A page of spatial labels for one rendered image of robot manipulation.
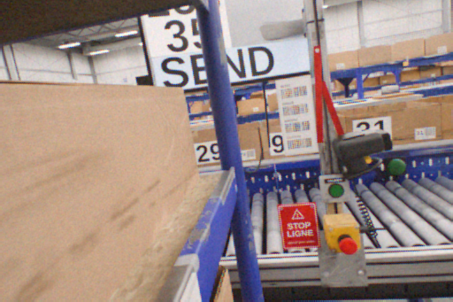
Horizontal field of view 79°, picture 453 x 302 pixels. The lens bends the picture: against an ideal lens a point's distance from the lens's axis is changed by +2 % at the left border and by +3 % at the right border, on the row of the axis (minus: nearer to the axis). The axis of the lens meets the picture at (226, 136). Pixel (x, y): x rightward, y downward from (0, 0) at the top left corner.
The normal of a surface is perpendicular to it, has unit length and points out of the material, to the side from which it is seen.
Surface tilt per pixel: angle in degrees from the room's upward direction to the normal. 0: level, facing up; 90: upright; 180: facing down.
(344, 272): 90
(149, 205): 91
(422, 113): 90
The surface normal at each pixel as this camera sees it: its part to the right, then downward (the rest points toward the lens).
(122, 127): 0.98, -0.13
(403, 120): -0.14, 0.17
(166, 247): -0.15, -0.98
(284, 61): 0.19, 0.04
